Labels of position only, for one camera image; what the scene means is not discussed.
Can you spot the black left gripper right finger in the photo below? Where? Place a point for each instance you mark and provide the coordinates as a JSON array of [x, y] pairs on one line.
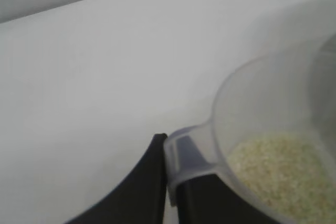
[[207, 200]]

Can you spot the white rice grains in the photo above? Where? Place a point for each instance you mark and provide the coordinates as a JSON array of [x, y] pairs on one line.
[[283, 166]]

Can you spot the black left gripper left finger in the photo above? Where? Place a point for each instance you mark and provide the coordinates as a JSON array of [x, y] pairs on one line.
[[131, 195]]

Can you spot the clear plastic measuring cup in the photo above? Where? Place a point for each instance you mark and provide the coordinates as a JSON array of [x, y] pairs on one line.
[[262, 103]]

